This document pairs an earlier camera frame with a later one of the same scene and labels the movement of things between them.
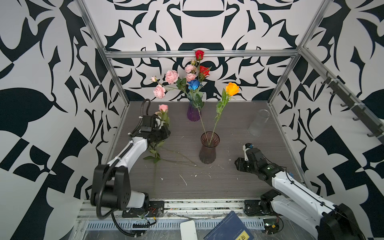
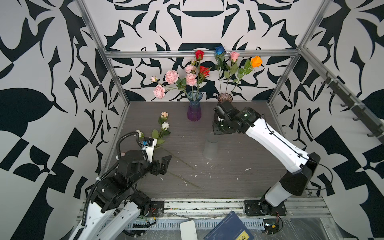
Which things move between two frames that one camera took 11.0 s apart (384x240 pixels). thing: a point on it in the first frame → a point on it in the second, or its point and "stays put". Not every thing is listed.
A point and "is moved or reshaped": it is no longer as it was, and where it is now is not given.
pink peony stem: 172,82 stays put
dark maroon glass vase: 207,153 → 225,96
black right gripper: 240,162 → 216,129
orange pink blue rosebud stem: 231,89 → 256,61
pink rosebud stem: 163,109 → 234,57
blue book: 230,227 stays put
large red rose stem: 204,71 stays put
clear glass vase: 255,128 is moved or reshaped
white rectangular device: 188,230 stays put
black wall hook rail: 369,121 stays put
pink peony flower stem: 191,70 stays put
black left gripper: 165,132 → 155,168
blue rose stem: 195,85 → 219,51
